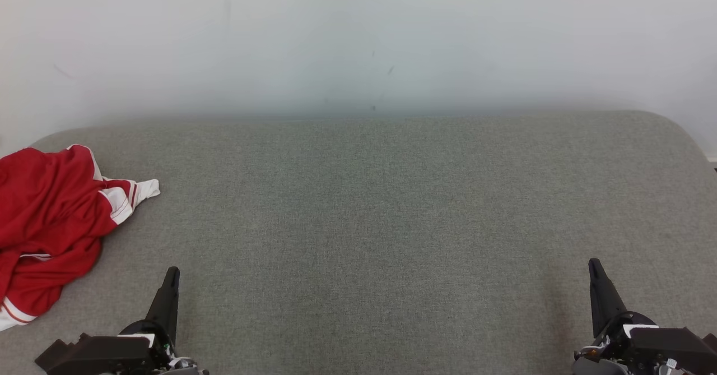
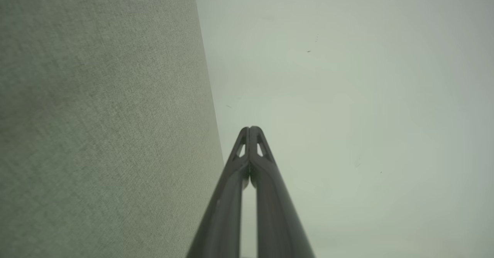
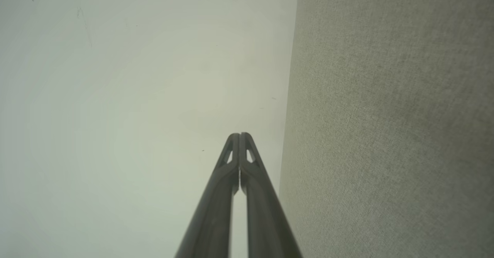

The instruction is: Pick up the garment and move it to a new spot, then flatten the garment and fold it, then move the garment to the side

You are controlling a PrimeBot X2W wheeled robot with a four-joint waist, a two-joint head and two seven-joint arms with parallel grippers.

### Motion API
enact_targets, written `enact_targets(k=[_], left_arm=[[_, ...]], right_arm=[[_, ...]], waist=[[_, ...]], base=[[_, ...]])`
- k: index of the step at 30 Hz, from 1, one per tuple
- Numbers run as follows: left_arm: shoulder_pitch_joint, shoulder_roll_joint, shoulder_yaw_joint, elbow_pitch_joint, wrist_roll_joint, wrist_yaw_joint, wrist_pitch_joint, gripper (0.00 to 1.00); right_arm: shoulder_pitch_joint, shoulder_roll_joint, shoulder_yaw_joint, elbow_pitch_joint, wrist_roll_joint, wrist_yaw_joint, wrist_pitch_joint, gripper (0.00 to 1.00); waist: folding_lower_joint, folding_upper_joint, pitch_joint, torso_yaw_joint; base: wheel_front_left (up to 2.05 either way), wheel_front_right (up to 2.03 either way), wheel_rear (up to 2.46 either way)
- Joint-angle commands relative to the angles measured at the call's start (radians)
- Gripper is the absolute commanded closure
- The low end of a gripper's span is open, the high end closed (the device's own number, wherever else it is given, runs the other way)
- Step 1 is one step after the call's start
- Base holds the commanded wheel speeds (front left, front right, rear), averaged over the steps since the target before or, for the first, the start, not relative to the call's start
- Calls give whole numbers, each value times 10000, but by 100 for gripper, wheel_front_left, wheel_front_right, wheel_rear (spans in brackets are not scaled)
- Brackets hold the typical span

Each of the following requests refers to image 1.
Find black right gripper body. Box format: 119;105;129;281
593;311;657;360

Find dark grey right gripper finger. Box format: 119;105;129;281
588;258;628;340

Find red shirt white striped sleeves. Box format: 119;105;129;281
0;178;161;332

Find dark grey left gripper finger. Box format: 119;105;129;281
146;267;181;343

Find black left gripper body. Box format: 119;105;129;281
119;319;176;365

